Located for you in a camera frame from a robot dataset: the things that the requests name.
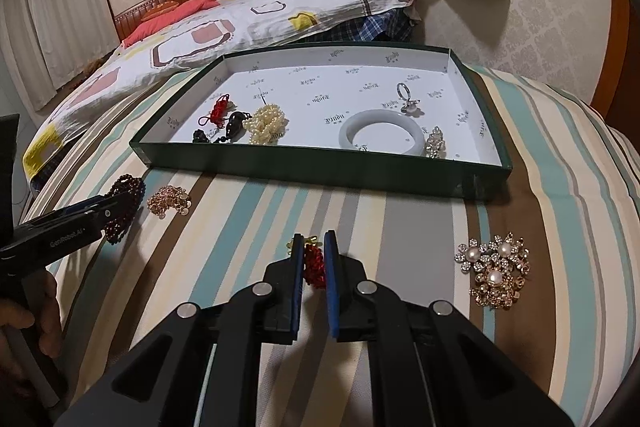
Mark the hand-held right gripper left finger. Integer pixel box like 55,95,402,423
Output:
52,233,307,427

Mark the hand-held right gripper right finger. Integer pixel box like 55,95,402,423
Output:
323,229,573,427

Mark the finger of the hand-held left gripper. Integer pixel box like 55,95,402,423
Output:
19,188,132,234

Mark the red tassel charm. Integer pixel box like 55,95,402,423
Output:
286,234,328,292

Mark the dark red bead bracelet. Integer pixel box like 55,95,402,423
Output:
102,174,147,244

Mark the white jade bangle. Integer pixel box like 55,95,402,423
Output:
338,109,432,156

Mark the pearl bead bracelet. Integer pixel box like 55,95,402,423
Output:
243,102,290,147

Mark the green cardboard tray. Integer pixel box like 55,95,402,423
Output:
129,44,514,200

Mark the black stone pendant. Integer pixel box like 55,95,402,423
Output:
191,109,252,146

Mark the red knot charm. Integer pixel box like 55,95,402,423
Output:
199,93,236,128

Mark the small crystal brooch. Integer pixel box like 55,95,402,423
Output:
424,125,446,160

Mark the silver pearl ring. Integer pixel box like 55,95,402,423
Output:
395,82,425,117

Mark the person's left hand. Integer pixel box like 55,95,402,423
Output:
0,274,64,359

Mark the large pearl rhinestone brooch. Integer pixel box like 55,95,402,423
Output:
454,232,532,311

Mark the white window curtain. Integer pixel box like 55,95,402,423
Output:
0,0,119,111

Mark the pink pillow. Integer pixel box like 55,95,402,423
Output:
121,0,219,48

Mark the bed with patterned quilt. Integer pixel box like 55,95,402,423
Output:
22,0,417,196

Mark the blue plaid bed sheet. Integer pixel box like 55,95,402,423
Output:
320,8,424,46

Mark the brown wooden door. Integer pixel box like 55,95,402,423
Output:
594,0,632,118

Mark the rose gold chain bracelet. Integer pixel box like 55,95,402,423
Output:
146,184,194,219

